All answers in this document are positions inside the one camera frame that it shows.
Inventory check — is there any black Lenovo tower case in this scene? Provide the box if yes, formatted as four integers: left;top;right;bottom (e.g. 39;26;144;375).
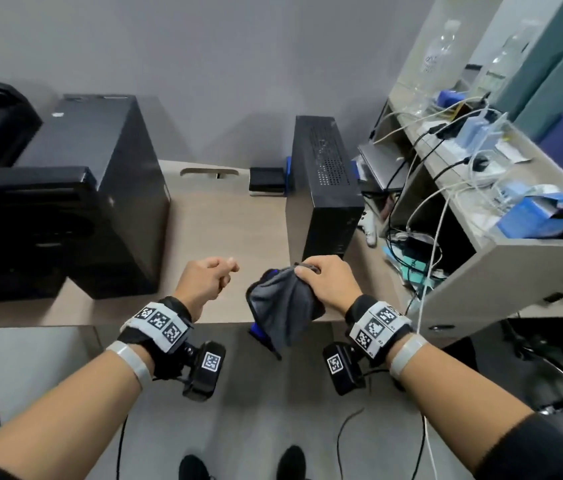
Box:
0;93;172;303

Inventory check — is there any person's left hand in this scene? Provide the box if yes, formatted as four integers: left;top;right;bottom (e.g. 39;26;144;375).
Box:
172;256;240;323

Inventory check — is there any person's shoe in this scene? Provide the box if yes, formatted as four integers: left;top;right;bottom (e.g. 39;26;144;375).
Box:
179;454;211;480
276;444;307;480

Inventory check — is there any clear bottle red label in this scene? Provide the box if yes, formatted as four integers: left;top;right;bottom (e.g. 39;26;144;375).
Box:
409;19;462;118

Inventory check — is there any left wrist marker band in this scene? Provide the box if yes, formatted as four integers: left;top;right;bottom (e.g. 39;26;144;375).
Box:
118;297;195;381

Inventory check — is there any white power strip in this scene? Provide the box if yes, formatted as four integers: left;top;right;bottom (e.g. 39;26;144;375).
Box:
413;119;505;188

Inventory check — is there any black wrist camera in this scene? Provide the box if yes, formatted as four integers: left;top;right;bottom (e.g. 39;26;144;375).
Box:
181;341;228;401
323;342;367;397

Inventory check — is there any slim black vented computer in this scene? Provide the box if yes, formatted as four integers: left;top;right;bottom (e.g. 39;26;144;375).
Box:
285;115;366;265

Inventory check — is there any small blue gadget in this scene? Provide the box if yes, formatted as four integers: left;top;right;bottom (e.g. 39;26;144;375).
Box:
436;89;467;108

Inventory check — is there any light blue charger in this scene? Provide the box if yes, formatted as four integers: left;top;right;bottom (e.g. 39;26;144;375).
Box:
479;122;507;155
456;114;490;153
493;182;530;208

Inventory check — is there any black floor cable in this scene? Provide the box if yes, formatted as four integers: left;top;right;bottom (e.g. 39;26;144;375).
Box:
411;412;427;480

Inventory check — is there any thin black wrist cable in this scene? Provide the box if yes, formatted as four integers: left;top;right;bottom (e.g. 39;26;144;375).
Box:
115;414;130;480

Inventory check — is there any right wrist marker band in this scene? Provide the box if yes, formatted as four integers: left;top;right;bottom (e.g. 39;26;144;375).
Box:
343;294;413;368

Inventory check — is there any white charging cable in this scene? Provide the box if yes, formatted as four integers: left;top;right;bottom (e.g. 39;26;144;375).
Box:
371;97;485;143
416;192;450;321

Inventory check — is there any white left wrist strap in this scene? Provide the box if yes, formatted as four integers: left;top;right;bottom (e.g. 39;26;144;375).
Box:
105;341;154;391

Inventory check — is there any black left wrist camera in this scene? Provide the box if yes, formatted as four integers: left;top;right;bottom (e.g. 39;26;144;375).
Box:
181;341;228;401

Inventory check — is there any grey cleaning cloth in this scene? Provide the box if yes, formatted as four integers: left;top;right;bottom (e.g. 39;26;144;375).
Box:
245;264;326;361

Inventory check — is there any person's right forearm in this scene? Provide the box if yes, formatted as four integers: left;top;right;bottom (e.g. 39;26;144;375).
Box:
393;342;563;480

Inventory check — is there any black power cable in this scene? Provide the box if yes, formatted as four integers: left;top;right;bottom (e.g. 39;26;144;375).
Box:
386;124;450;235

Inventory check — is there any person's left shoe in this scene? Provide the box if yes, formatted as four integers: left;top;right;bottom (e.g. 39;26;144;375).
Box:
179;454;211;480

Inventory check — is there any person's right shoe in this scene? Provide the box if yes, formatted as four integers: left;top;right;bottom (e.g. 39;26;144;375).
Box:
276;444;307;480

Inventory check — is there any teal packet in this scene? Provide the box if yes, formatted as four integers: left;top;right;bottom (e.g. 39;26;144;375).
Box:
383;244;445;291

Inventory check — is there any wrist marker band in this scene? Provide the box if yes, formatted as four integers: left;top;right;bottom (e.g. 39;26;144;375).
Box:
343;294;413;368
118;297;195;381

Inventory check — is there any white floor cable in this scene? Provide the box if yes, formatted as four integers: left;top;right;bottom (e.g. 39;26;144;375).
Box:
423;419;437;480

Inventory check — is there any white right wrist strap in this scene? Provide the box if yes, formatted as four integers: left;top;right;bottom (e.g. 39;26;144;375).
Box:
389;333;430;381

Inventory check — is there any white wrist strap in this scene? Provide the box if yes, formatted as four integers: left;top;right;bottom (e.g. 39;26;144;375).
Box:
389;333;430;381
105;341;154;391

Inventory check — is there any person's left forearm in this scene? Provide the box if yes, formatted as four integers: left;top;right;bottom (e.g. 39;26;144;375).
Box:
0;347;155;480

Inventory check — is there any clear bottle green label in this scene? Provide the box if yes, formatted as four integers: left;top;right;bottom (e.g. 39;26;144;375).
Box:
471;19;542;103

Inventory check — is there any teal partition panel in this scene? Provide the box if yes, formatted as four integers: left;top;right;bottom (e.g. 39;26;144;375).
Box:
491;0;563;141

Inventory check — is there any open blue carton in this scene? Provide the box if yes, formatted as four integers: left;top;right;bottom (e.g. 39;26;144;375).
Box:
496;190;563;239

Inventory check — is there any dark floor cable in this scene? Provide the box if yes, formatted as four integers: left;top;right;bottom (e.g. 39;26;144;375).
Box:
335;408;366;480

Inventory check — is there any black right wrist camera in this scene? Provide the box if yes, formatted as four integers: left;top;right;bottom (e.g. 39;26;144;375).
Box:
323;342;367;397

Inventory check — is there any person's right hand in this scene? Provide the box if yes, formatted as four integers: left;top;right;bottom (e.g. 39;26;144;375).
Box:
295;254;365;318

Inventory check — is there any white paper slip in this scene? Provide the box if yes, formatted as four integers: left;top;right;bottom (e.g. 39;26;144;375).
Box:
496;141;532;163

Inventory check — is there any silver laptop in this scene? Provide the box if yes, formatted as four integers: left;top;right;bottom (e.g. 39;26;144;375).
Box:
357;142;410;192

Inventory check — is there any small black box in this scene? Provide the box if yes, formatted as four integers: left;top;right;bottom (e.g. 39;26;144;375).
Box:
249;167;286;197

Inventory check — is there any white handheld controller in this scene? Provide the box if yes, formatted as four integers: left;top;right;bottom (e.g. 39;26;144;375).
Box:
359;212;378;247

